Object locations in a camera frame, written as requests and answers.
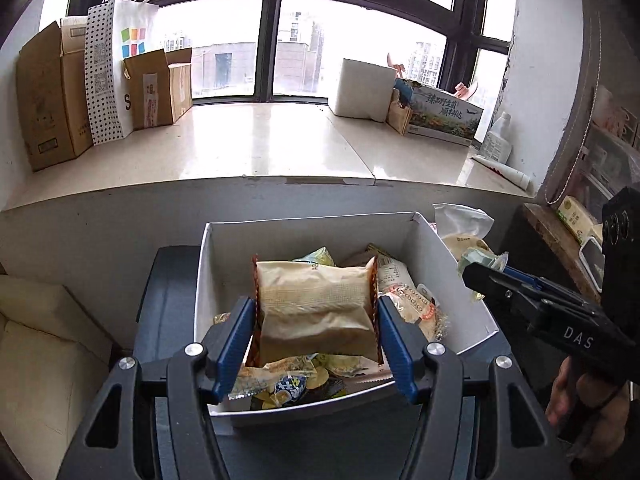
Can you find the brown snack packet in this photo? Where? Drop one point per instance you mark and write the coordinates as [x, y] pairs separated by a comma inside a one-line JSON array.
[[315, 305]]

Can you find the white plastic bottle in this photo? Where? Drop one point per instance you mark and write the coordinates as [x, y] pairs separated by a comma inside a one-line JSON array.
[[496, 142]]

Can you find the black and yellow chip bag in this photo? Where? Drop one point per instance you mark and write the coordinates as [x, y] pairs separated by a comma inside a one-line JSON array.
[[292, 390]]

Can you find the wooden toy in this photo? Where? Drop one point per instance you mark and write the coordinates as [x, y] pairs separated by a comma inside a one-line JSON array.
[[398, 115]]

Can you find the small cardboard box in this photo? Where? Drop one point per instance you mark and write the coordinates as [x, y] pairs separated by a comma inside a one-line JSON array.
[[155, 87]]

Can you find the white tube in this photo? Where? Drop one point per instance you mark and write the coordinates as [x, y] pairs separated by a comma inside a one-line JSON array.
[[502, 171]]

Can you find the cream wrapped tissue pack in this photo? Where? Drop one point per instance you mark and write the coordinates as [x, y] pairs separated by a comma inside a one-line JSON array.
[[575, 215]]

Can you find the white cardboard box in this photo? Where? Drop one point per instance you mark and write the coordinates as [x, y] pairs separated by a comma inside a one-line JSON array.
[[210, 280]]

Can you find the jelly cup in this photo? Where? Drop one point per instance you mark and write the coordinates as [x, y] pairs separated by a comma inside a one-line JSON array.
[[480, 260]]

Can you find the large cardboard box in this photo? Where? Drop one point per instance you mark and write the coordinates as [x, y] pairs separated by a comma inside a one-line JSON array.
[[47, 95]]

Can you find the orange print bread packet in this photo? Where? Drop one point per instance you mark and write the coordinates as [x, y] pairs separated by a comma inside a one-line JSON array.
[[415, 310]]

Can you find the stone windowsill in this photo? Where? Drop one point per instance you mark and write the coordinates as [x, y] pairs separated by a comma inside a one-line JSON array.
[[225, 145]]

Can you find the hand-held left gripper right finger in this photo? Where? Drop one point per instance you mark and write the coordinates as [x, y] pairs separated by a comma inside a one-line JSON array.
[[397, 355]]

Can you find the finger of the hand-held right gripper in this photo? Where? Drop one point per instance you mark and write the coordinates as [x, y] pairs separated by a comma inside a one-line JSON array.
[[522, 276], [492, 282]]

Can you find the grey hanging bag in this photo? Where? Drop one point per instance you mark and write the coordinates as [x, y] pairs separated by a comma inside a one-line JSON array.
[[565, 85]]

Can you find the black window frame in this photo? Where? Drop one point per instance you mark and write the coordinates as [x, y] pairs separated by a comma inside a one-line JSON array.
[[267, 45]]

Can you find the white foam box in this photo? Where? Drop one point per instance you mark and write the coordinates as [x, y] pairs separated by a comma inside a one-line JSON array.
[[360, 90]]

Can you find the polka dot paper bag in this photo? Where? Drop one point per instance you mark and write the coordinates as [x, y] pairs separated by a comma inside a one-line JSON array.
[[112, 75]]

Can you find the landscape printed carton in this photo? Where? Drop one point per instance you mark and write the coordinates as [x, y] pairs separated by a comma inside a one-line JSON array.
[[442, 115]]

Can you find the clear storage box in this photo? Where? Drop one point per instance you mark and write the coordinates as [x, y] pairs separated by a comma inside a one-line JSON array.
[[615, 155]]

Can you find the white desk clock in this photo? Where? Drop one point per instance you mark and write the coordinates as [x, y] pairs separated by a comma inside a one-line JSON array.
[[594, 260]]

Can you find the yellow-green snack bag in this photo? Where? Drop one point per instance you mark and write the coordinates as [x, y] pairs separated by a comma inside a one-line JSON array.
[[345, 364]]

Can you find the pink figure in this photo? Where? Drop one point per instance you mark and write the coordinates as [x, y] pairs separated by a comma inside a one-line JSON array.
[[396, 65], [466, 91]]

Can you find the white printed snack packet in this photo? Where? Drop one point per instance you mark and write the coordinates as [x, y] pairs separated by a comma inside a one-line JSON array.
[[392, 270]]

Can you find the cream sofa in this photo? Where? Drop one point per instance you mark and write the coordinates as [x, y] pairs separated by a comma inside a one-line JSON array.
[[45, 360]]

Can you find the pink and white snack packet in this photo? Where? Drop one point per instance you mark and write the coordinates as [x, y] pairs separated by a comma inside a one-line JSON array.
[[372, 377]]

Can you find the wooden side shelf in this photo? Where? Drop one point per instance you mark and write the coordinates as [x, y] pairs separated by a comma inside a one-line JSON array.
[[547, 230]]

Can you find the person's right hand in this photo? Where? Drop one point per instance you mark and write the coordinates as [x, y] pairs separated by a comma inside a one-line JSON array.
[[592, 425]]

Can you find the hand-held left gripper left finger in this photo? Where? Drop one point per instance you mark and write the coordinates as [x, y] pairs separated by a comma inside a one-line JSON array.
[[230, 355]]

